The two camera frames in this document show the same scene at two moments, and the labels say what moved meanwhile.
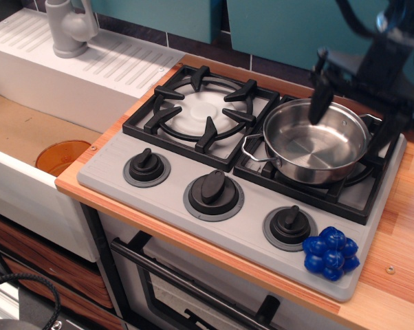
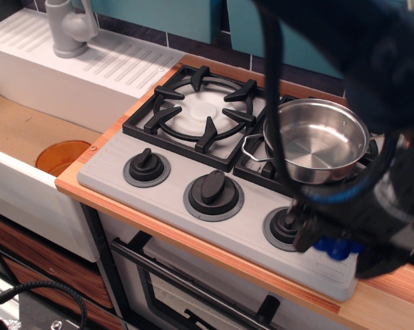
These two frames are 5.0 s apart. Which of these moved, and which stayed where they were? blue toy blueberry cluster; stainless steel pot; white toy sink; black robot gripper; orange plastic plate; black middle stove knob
Moved: black robot gripper; blue toy blueberry cluster
Stayed: white toy sink; stainless steel pot; black middle stove knob; orange plastic plate
